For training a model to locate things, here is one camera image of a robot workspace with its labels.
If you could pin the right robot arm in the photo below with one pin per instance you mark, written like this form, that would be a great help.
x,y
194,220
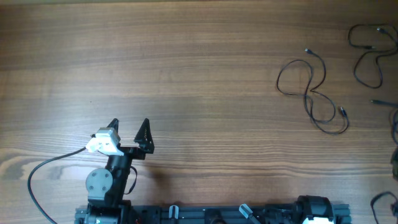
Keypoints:
x,y
319,210

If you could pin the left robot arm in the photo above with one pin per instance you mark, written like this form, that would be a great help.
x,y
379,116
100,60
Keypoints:
x,y
107,186

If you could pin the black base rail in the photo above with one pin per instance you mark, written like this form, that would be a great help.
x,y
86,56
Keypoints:
x,y
271,213

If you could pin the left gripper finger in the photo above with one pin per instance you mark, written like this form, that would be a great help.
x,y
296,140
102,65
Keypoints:
x,y
144,137
114,124

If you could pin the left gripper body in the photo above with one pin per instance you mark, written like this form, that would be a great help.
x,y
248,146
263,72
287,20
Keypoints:
x,y
135,154

